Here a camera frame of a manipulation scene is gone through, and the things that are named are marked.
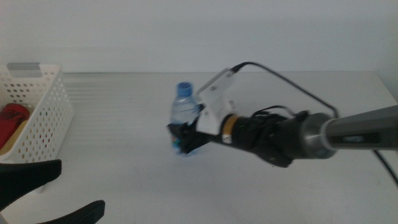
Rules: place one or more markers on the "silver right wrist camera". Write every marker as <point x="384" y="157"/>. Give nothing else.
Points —
<point x="217" y="82"/>

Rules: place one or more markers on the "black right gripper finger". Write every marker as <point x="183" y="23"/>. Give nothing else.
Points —
<point x="199" y="111"/>
<point x="182" y="138"/>

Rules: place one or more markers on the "white perforated plastic basket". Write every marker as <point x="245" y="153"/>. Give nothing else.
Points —
<point x="46" y="124"/>

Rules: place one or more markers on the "clear water bottle blue cap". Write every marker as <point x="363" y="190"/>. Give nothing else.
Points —
<point x="183" y="107"/>

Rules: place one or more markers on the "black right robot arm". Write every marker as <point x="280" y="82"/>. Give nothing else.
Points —
<point x="342" y="133"/>

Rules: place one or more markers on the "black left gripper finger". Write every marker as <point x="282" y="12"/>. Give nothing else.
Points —
<point x="25" y="177"/>
<point x="84" y="214"/>

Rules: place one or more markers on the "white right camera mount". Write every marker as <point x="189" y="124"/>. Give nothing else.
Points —
<point x="213" y="115"/>

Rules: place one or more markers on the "red soda can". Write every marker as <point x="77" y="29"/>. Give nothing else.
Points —
<point x="11" y="119"/>

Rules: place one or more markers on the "yellow tea bottle white cap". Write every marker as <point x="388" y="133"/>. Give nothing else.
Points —
<point x="15" y="138"/>

